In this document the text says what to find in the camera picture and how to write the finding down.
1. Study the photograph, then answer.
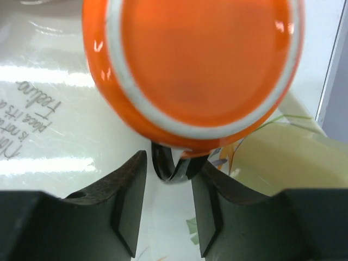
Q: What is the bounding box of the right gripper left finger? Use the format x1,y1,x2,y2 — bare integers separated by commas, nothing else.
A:
62,150,147,260

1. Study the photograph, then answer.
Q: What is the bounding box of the floral serving tray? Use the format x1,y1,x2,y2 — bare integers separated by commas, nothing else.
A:
0,10,327,261

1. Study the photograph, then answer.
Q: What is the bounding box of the orange mug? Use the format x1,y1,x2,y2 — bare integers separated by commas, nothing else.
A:
82,0,303,183

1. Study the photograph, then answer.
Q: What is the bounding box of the pale green mug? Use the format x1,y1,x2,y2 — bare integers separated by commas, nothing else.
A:
231,123,347,195

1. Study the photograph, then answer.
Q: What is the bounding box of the round beige mug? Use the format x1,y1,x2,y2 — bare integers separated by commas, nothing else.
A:
1,1,82,35

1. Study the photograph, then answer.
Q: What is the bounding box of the aluminium frame rail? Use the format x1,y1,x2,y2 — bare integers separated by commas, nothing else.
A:
315,1,347,143

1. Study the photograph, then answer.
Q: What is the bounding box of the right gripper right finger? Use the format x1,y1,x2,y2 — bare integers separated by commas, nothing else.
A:
192,163,285,260

